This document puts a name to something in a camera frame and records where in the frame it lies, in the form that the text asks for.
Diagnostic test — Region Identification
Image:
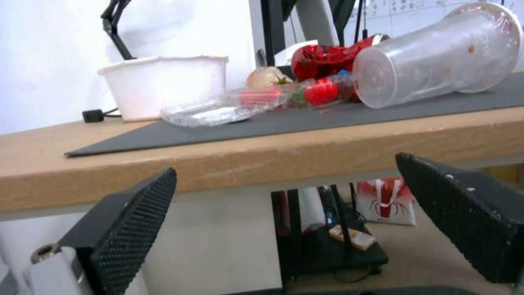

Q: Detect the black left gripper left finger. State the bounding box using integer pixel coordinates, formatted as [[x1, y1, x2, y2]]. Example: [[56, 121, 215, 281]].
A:
[[24, 167, 178, 295]]

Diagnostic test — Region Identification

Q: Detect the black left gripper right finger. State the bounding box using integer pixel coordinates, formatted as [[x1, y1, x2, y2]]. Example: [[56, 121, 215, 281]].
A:
[[395, 152, 524, 284]]

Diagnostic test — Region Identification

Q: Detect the white red food delivery bag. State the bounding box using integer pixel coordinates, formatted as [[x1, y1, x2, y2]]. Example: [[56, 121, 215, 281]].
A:
[[355, 177, 418, 227]]

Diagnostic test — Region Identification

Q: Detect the small tan box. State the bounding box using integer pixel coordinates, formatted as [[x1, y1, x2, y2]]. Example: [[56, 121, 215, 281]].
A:
[[328, 225, 377, 250]]

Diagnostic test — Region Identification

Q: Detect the black under-desk rack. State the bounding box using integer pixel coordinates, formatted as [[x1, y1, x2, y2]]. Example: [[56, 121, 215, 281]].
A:
[[270, 183, 389, 290]]

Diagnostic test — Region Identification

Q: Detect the white paper bowl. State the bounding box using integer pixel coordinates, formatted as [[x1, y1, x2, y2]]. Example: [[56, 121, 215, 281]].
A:
[[97, 55, 230, 123]]

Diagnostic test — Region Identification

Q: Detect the clear plastic cup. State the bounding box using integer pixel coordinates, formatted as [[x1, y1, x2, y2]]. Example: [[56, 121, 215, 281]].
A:
[[351, 2, 524, 109]]

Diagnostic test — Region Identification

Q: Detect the dark grey desk mat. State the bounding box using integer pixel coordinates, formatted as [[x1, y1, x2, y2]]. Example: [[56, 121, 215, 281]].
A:
[[64, 71, 524, 159]]

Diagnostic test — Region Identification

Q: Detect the crushed bottle with red cap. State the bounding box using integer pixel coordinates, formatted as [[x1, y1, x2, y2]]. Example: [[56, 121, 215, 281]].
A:
[[282, 70, 361, 110]]

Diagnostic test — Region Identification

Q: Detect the crushed red soda can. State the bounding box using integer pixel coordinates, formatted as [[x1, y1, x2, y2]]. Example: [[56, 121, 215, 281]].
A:
[[291, 34, 391, 81]]

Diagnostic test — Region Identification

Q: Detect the black cable with plug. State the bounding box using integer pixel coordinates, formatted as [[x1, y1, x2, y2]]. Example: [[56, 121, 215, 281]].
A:
[[81, 107, 123, 124]]

